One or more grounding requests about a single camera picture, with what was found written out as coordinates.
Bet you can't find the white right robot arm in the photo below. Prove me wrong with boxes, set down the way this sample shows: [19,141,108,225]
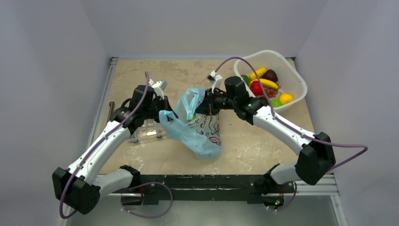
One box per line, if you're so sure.
[195,76,336,192]

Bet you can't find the yellow fake corn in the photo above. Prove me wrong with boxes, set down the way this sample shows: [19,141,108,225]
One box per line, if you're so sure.
[249,67,267,81]

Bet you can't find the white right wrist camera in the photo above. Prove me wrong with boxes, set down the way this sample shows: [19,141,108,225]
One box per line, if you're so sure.
[206,71,223,93]

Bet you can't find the light blue plastic bag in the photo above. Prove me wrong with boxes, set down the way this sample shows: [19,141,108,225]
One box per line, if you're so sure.
[159,88,223,159]

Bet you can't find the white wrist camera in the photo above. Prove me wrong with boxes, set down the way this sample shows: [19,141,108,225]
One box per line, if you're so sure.
[206,71,223,93]
[149,79,168,99]

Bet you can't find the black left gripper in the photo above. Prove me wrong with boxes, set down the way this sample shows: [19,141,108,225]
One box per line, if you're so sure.
[143,96,178,123]

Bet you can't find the black base frame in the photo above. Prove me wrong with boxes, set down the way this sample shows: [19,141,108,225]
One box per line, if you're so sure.
[121,164,299,205]

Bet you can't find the fake red grapes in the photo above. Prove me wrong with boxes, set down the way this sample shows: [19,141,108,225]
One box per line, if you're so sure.
[264,85,281,98]

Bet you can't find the yellow fake banana in basket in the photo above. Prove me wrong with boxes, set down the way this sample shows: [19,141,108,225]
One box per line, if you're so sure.
[249,79,279,89]

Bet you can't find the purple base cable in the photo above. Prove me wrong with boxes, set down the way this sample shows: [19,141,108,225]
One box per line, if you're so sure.
[266,182,297,213]
[120,182,174,219]

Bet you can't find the yellow fake lemon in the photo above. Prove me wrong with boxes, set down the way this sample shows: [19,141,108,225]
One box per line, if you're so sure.
[279,93,294,105]

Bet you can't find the light green fake lime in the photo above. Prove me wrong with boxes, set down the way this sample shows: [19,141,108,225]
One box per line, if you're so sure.
[271,99,283,108]

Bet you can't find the black hex key tool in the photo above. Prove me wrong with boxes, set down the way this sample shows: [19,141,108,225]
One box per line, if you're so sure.
[107,101,115,121]

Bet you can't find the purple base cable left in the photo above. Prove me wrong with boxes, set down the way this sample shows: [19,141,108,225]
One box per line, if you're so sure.
[120,182,174,219]

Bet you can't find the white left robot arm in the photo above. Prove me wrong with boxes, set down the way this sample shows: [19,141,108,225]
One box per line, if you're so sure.
[52,85,173,219]

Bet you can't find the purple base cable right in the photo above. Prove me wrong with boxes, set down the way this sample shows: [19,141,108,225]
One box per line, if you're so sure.
[266,182,297,213]

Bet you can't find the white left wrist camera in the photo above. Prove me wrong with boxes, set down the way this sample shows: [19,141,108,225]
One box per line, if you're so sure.
[149,79,168,99]

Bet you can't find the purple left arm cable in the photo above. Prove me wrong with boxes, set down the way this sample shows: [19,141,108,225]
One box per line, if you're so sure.
[59,71,151,219]

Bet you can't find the red fake apple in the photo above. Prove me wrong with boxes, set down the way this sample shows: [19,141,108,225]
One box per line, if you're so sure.
[250,81,263,97]

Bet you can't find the dark green fake avocado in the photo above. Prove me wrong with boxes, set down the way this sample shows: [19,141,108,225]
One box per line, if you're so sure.
[241,74,251,87]

